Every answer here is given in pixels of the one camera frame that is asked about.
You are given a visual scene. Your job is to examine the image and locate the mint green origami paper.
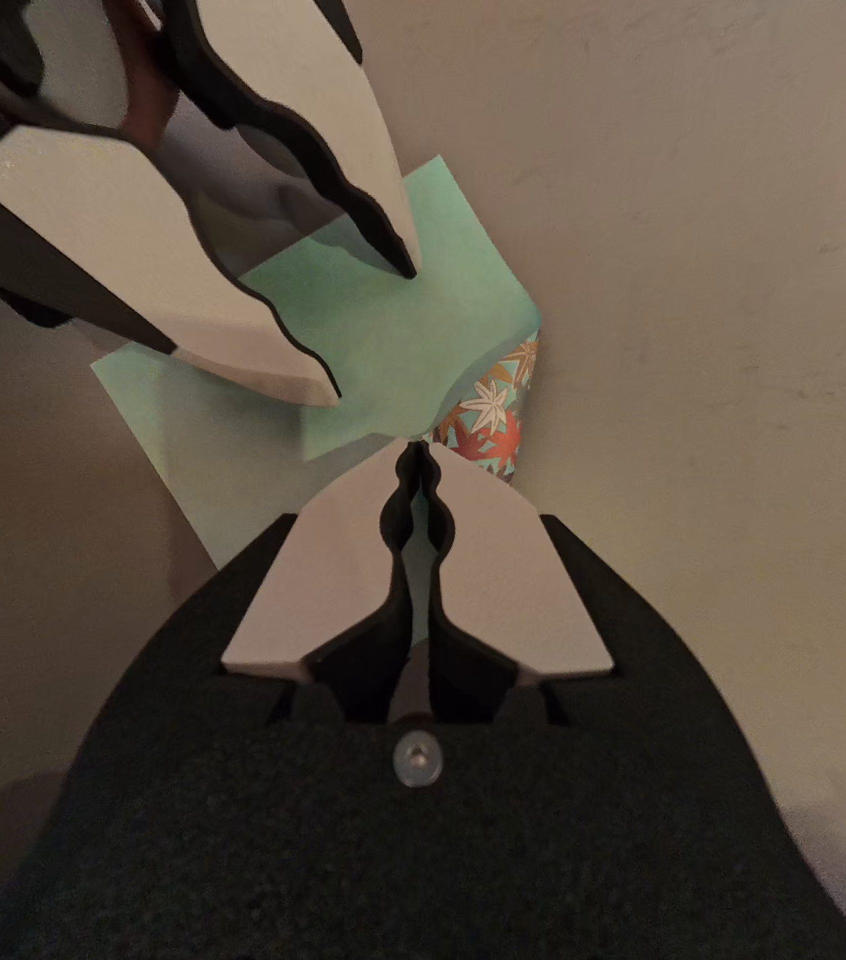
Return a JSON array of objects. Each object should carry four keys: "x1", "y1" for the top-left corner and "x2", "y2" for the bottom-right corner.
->
[{"x1": 90, "y1": 153, "x2": 544, "y2": 648}]

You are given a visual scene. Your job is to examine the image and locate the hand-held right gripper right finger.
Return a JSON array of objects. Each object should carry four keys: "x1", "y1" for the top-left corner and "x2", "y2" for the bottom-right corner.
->
[{"x1": 423, "y1": 441, "x2": 616, "y2": 726}]

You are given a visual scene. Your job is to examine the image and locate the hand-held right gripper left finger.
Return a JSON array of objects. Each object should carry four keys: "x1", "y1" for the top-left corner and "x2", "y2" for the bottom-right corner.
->
[{"x1": 220, "y1": 441, "x2": 422, "y2": 725}]

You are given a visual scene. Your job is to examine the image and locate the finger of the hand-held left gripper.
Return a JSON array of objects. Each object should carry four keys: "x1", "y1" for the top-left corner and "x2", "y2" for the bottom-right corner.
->
[
  {"x1": 164, "y1": 0, "x2": 419, "y2": 282},
  {"x1": 0, "y1": 123, "x2": 343, "y2": 410}
]

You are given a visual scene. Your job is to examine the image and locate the person's left hand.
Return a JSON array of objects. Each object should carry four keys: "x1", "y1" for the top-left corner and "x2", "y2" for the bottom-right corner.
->
[{"x1": 104, "y1": 0, "x2": 182, "y2": 151}]

